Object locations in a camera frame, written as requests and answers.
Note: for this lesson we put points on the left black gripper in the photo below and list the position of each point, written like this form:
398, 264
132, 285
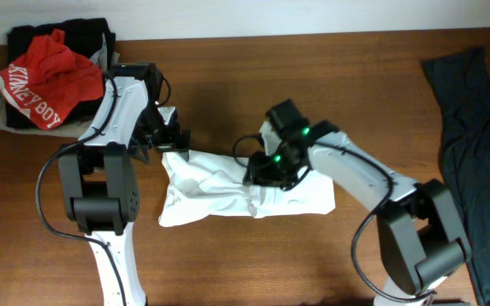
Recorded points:
172, 142

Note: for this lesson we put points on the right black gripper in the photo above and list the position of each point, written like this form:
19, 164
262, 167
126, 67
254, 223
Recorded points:
261, 173

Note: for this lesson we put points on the white t-shirt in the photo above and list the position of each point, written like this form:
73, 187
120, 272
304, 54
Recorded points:
206, 184

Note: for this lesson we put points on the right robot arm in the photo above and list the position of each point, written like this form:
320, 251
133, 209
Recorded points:
421, 236

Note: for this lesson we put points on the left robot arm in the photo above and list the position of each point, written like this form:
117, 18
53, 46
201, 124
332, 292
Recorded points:
101, 194

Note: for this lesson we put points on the red printed t-shirt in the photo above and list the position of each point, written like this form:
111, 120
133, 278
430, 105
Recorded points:
49, 80

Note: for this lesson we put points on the black folded garment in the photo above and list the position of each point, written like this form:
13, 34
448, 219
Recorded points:
91, 38

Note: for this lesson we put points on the grey-green folded garment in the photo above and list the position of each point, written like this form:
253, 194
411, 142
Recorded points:
76, 122

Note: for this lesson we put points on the dark teal garment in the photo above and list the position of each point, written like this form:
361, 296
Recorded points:
461, 85

